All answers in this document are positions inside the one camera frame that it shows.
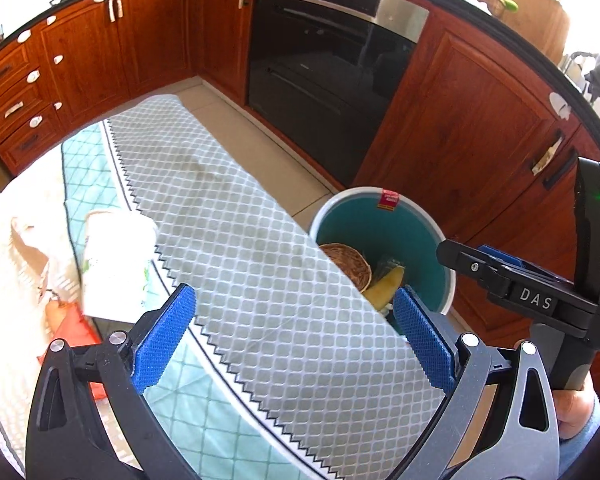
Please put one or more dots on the yellow banana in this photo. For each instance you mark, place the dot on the yellow banana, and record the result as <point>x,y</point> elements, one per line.
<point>385,285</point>

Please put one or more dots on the black built-in oven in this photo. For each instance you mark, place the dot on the black built-in oven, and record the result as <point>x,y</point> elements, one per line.
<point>320,85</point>

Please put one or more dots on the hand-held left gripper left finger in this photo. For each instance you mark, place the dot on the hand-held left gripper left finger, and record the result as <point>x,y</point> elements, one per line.
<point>162,335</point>

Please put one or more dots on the patterned grey teal tablecloth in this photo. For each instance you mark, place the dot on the patterned grey teal tablecloth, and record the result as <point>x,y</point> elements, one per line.
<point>260,285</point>

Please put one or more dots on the wooden door cabinet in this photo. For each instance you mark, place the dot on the wooden door cabinet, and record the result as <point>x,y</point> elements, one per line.
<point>470,135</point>

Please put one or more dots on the wooden drawer cabinet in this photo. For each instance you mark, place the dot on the wooden drawer cabinet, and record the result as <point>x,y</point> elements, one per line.
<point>154,35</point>

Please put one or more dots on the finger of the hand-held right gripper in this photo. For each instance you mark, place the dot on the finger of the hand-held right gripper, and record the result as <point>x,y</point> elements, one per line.
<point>505,259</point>
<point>467,262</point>

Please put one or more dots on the person's right hand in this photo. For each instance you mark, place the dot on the person's right hand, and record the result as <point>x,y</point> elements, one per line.
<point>572,410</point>

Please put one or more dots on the dried husk strip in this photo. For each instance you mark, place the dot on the dried husk strip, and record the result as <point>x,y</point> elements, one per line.
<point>29,250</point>

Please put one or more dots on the orange peel piece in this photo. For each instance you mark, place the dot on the orange peel piece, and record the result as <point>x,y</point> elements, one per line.
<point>55,316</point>

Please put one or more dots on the red plastic wrapper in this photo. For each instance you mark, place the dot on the red plastic wrapper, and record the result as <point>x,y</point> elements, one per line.
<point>77,340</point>

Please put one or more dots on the person's right forearm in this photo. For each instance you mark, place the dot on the person's right forearm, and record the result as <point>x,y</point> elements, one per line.
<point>594,420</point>

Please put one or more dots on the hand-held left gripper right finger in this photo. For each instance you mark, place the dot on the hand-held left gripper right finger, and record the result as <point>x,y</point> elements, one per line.
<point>425,340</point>

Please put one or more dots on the white teal trash bin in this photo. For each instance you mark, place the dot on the white teal trash bin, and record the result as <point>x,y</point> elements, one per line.
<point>420,240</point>

